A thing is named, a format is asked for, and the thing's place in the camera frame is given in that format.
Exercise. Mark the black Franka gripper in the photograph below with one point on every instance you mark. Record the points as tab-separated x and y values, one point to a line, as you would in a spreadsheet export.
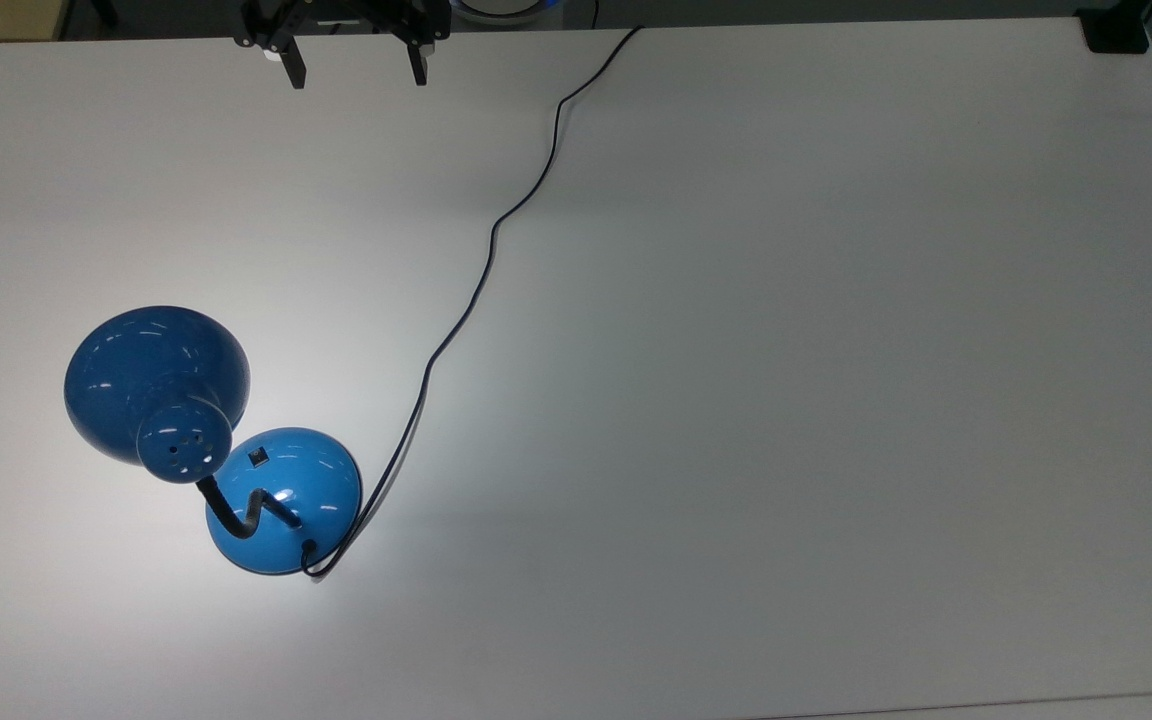
336	14

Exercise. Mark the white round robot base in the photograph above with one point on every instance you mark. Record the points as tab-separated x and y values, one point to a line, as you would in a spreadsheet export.
502	8

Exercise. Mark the blue gooseneck desk lamp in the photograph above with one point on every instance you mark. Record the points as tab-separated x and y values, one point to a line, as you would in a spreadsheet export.
198	436

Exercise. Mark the black table corner clamp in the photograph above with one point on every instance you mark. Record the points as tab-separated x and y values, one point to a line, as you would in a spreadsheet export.
1114	28

